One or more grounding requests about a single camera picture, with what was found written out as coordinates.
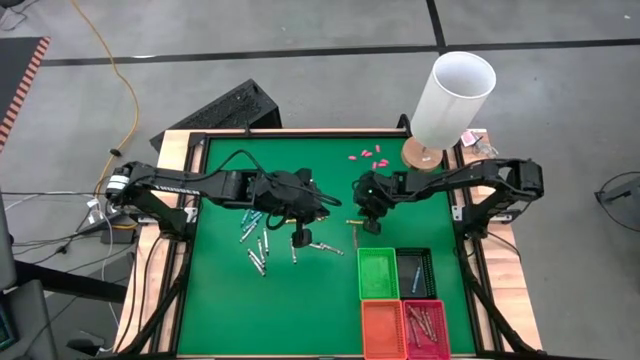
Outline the yellow extension cable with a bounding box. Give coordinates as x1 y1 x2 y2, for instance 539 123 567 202
69 0 141 199

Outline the black plastic basket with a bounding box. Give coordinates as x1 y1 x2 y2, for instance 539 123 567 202
395 246 438 300

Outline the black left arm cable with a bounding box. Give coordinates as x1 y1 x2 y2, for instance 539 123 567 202
199 148 344 209

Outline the orange plastic basket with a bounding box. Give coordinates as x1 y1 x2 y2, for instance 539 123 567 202
360 298 409 360

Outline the black striped-edge floor mat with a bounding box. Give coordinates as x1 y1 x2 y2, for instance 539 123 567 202
0 36 52 151

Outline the black floor beam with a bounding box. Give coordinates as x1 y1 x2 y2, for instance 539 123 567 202
14 259 129 304

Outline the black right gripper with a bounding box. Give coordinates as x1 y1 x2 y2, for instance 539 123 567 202
352 170 397 236

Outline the black table frame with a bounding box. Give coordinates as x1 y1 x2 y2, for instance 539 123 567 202
117 127 546 360

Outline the clear plastic wrap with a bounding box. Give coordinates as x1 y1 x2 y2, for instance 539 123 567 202
472 139 500 160

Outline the white cylinder lamp shade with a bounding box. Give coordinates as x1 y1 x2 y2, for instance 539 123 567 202
401 50 498 174

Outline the red plastic basket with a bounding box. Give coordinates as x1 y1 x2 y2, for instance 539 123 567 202
402 298 452 360

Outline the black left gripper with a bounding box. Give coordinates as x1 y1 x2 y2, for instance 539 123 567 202
267 168 332 250

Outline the green plastic basket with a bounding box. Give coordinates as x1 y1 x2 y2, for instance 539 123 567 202
356 245 400 300

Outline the black perforated case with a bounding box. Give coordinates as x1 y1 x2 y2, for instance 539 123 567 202
149 78 283 152

